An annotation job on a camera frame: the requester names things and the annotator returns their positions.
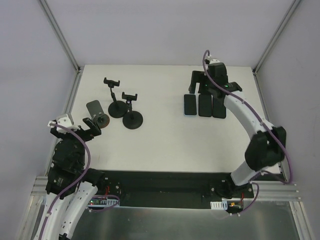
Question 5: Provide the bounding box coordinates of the black phone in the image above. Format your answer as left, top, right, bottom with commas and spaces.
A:
198, 94, 212, 117
212, 98, 227, 119

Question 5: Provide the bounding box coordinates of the black round-base phone stand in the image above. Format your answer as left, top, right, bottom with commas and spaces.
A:
103, 77, 128, 119
121, 92, 143, 130

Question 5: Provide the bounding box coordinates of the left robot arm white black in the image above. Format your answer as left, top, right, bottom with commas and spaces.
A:
34, 113, 106, 240

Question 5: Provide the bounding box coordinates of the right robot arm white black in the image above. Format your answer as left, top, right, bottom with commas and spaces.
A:
183, 62, 287, 199

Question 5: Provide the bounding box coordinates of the small metal folding phone stand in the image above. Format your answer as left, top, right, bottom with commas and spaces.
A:
86, 100, 110, 129

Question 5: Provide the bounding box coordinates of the aluminium profile beam left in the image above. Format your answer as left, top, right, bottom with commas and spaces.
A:
31, 176, 48, 196

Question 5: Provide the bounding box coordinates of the aluminium profile beam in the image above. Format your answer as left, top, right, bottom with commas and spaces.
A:
255, 181, 302, 202
31, 176, 48, 196

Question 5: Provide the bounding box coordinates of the aluminium profile beam right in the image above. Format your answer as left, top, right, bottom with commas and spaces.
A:
255, 181, 302, 202

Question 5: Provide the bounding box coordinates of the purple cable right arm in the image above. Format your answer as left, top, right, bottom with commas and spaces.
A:
201, 49, 295, 216

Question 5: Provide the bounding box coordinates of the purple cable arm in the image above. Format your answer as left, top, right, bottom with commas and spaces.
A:
37, 123, 121, 240
201, 49, 295, 216

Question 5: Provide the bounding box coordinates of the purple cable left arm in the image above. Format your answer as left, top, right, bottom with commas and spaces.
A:
37, 123, 121, 240

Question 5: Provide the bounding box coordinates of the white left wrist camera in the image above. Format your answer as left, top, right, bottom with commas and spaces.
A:
47, 113, 78, 133

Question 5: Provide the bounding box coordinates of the white slotted cable duct left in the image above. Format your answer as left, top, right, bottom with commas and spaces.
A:
87, 197, 120, 209

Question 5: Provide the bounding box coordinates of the white slotted cable duct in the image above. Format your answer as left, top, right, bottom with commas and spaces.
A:
210, 199, 244, 211
87, 197, 120, 209

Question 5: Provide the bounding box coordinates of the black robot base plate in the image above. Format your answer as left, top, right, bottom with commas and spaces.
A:
104, 170, 254, 209

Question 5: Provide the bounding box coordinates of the aluminium frame rail right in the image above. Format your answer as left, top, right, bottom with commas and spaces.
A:
252, 0, 303, 76

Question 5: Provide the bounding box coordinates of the aluminium frame rail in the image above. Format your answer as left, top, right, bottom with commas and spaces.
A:
37, 0, 81, 73
252, 0, 303, 76

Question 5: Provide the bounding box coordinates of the white slotted cable duct right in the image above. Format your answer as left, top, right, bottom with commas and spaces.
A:
210, 199, 244, 211

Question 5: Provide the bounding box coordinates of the aluminium frame rail left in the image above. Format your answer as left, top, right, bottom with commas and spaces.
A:
37, 0, 81, 73

